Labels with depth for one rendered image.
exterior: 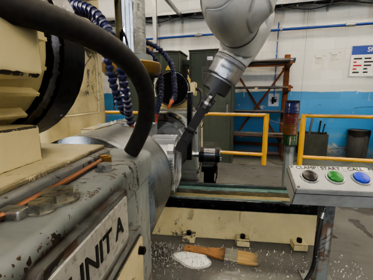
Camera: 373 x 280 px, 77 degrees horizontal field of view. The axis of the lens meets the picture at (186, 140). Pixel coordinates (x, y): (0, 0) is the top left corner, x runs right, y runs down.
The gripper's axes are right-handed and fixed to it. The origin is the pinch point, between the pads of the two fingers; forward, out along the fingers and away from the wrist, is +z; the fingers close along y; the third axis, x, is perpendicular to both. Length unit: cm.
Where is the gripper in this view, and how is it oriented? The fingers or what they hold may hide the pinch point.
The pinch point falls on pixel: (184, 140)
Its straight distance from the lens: 69.6
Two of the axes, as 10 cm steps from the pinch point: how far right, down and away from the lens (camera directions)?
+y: -1.2, 1.8, -9.8
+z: -4.9, 8.4, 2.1
